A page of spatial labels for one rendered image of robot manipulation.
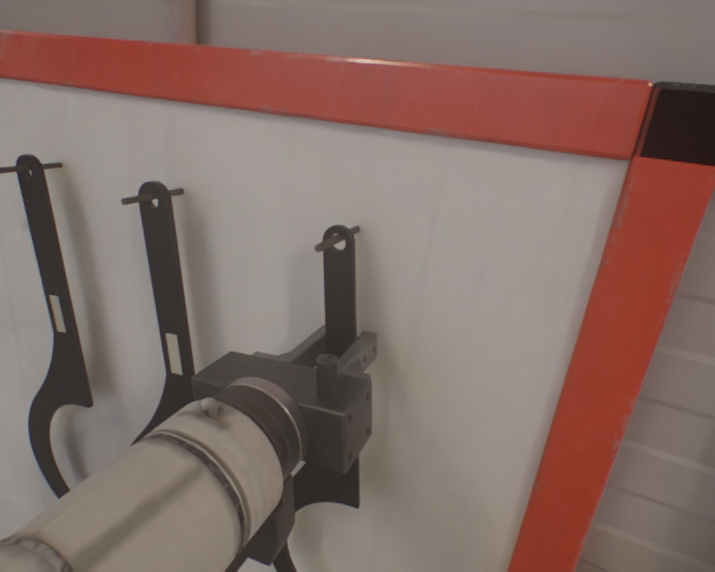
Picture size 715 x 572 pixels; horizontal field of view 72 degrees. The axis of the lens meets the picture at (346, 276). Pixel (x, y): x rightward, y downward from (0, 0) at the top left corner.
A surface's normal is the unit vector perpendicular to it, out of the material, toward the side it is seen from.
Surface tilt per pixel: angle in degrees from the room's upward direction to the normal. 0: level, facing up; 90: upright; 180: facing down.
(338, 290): 90
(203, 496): 42
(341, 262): 90
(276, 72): 90
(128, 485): 1
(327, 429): 90
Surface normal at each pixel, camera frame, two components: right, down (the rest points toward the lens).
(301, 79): -0.41, 0.28
